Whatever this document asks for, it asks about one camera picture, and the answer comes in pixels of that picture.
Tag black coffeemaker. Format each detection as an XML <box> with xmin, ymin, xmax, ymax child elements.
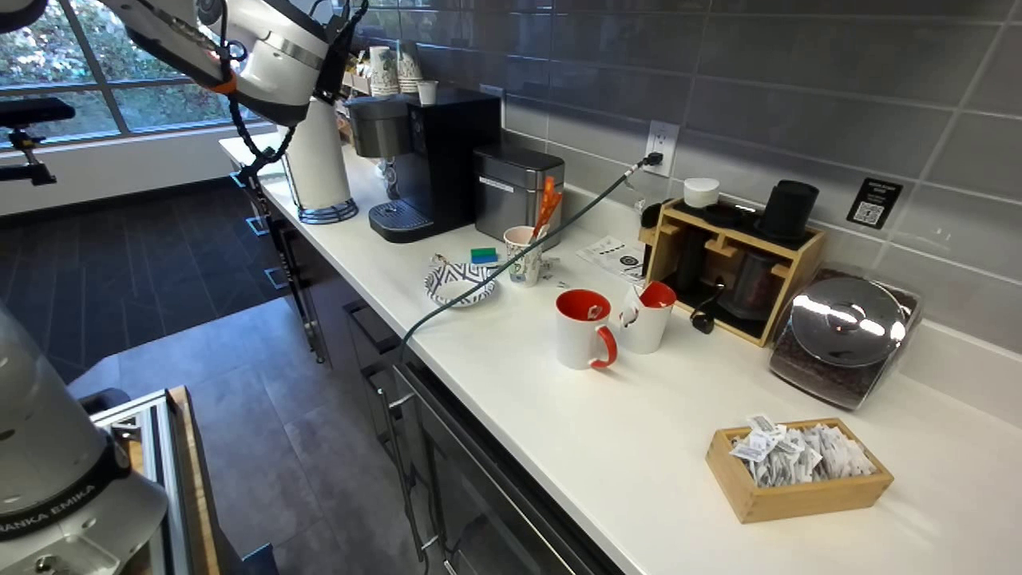
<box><xmin>345</xmin><ymin>85</ymin><xmax>504</xmax><ymax>244</ymax></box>

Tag stack of paper cups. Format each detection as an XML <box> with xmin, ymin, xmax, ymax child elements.
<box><xmin>397</xmin><ymin>40</ymin><xmax>425</xmax><ymax>94</ymax></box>
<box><xmin>367</xmin><ymin>45</ymin><xmax>400</xmax><ymax>97</ymax></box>

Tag white paper towel roll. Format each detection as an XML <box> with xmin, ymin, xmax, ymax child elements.
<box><xmin>285</xmin><ymin>97</ymin><xmax>355</xmax><ymax>213</ymax></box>

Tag window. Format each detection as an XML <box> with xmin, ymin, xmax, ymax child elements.
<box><xmin>0</xmin><ymin>0</ymin><xmax>276</xmax><ymax>146</ymax></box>

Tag brushed steel box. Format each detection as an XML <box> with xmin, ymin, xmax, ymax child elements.
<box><xmin>472</xmin><ymin>145</ymin><xmax>566</xmax><ymax>242</ymax></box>

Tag patterned bowl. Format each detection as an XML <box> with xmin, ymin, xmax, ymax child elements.
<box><xmin>423</xmin><ymin>260</ymin><xmax>497</xmax><ymax>309</ymax></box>

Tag bundle of orange packets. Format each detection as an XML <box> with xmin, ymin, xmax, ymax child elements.
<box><xmin>533</xmin><ymin>176</ymin><xmax>564</xmax><ymax>242</ymax></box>

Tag patterned paper cup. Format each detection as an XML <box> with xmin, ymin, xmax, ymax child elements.
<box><xmin>503</xmin><ymin>225</ymin><xmax>545</xmax><ymax>288</ymax></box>

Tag printed paper leaflet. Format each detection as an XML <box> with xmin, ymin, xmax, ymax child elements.
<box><xmin>576</xmin><ymin>235</ymin><xmax>647</xmax><ymax>281</ymax></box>

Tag small white cap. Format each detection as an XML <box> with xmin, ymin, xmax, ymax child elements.
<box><xmin>683</xmin><ymin>177</ymin><xmax>721</xmax><ymax>211</ymax></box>

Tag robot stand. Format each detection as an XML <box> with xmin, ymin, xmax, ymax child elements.
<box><xmin>86</xmin><ymin>387</ymin><xmax>280</xmax><ymax>575</ymax></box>

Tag black scoop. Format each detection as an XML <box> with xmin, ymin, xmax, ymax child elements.
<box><xmin>690</xmin><ymin>281</ymin><xmax>726</xmax><ymax>335</ymax></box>

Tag black cylinder cup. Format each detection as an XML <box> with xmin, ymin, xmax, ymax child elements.
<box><xmin>754</xmin><ymin>180</ymin><xmax>821</xmax><ymax>243</ymax></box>

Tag wooden organizer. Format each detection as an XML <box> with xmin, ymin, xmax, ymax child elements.
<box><xmin>639</xmin><ymin>196</ymin><xmax>828</xmax><ymax>349</ymax></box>

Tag black code sign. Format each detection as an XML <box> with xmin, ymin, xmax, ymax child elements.
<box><xmin>846</xmin><ymin>176</ymin><xmax>904</xmax><ymax>231</ymax></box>

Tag steel jar lid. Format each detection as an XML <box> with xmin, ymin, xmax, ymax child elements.
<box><xmin>790</xmin><ymin>276</ymin><xmax>909</xmax><ymax>369</ymax></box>

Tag coffee bean jar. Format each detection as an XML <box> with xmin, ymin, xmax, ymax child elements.
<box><xmin>768</xmin><ymin>267</ymin><xmax>924</xmax><ymax>413</ymax></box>

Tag heap of white sachets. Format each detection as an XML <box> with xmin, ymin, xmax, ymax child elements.
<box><xmin>727</xmin><ymin>414</ymin><xmax>878</xmax><ymax>489</ymax></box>

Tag wooden tray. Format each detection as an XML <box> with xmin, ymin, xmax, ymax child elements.
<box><xmin>705</xmin><ymin>417</ymin><xmax>895</xmax><ymax>525</ymax></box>

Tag wire paper towel holder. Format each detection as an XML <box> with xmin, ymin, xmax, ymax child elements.
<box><xmin>281</xmin><ymin>152</ymin><xmax>360</xmax><ymax>226</ymax></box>

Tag drawer handle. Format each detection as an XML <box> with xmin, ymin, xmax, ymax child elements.
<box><xmin>343</xmin><ymin>299</ymin><xmax>402</xmax><ymax>354</ymax></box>

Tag grey cable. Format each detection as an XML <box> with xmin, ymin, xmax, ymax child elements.
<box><xmin>398</xmin><ymin>152</ymin><xmax>665</xmax><ymax>354</ymax></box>

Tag camera on mount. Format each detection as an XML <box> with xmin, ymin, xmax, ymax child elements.
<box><xmin>0</xmin><ymin>97</ymin><xmax>77</xmax><ymax>188</ymax></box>

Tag white wall socket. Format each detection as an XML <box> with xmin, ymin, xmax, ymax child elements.
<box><xmin>644</xmin><ymin>120</ymin><xmax>681</xmax><ymax>179</ymax></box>

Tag handleless red and white mug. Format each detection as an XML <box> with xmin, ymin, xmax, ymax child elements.
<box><xmin>618</xmin><ymin>280</ymin><xmax>679</xmax><ymax>355</ymax></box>

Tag long door handle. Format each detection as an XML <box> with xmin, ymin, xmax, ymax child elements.
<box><xmin>390</xmin><ymin>369</ymin><xmax>576</xmax><ymax>575</ymax></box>

